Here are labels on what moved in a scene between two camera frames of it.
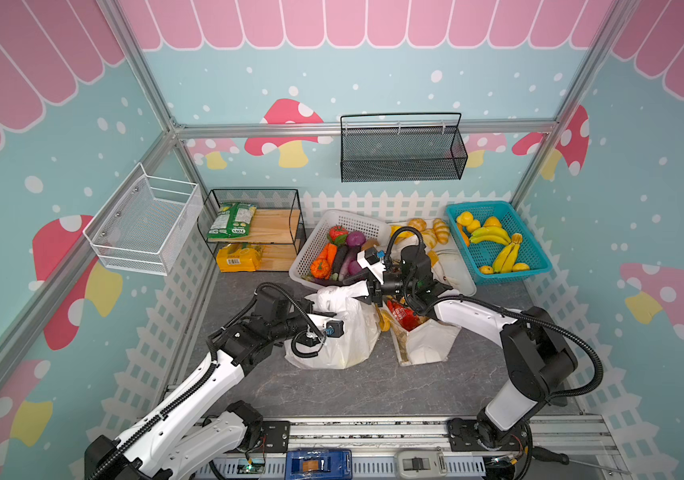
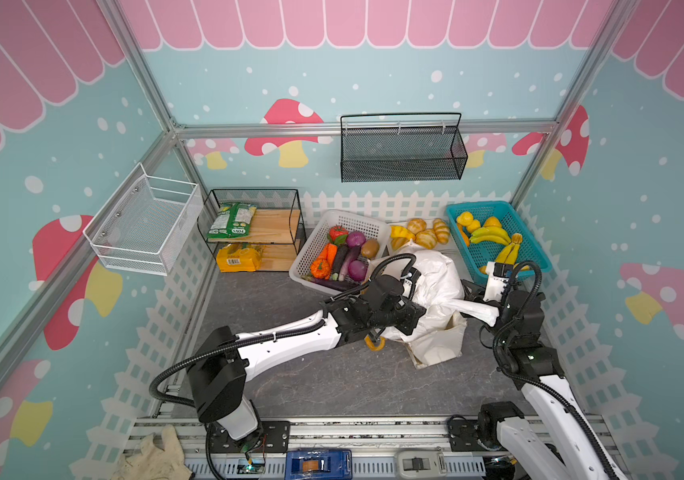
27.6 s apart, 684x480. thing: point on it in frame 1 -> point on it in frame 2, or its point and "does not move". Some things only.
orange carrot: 329,252 does not move
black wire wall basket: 395,147 does not move
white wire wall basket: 146,223 does not move
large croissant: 429,238 does not move
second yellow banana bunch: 490,234 does not move
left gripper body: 296,324 -> 402,319
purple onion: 355,238 does not move
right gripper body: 382,285 -> 477,291
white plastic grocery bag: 361,327 -> 441,290
